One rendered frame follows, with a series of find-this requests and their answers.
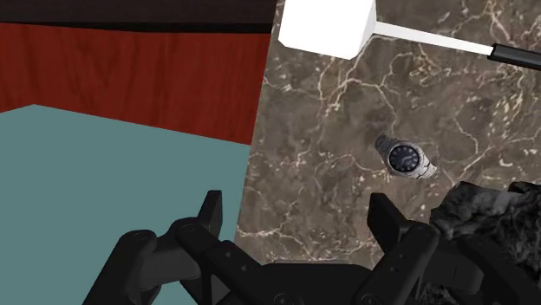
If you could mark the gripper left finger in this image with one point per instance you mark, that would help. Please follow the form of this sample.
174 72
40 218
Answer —
139 262

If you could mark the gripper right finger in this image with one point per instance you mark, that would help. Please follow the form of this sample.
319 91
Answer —
405 257

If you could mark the dark grey mottled lump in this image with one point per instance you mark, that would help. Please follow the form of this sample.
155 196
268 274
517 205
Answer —
501 211

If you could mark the silver wristwatch with dark dial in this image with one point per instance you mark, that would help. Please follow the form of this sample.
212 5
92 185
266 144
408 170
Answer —
403 158

